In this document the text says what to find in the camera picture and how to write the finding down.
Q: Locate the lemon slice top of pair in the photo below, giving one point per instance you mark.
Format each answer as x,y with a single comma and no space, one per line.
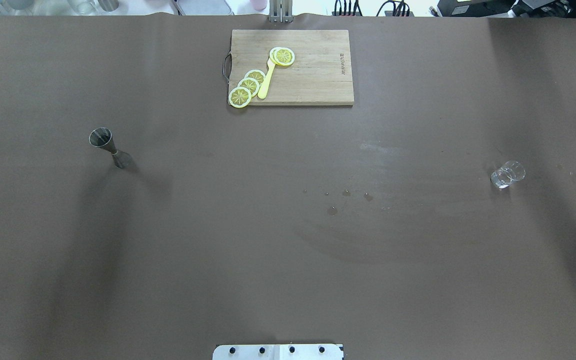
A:
285,56

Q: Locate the lemon slice end of row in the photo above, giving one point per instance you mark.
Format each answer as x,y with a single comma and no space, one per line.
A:
239,97

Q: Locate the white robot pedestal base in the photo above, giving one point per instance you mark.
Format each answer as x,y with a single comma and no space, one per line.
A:
288,351

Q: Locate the lemon slice middle of row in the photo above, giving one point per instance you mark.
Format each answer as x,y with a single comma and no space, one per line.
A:
251,84

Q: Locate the steel double jigger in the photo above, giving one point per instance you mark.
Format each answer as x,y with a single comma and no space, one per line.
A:
102,138

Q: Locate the bamboo cutting board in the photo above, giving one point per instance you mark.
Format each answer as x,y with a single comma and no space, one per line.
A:
321,74

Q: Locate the yellow plastic knife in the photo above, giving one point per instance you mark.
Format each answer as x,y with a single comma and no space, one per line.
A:
265,86

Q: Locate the aluminium frame post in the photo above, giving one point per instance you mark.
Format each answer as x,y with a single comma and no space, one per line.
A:
281,11

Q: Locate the lemon slice under pair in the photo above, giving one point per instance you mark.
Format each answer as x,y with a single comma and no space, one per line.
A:
272,55

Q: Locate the small clear glass measuring cup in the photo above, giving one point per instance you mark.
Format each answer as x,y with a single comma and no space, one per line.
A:
509,173

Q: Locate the lemon slice near knife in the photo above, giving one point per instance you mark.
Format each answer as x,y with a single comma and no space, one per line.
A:
256,74

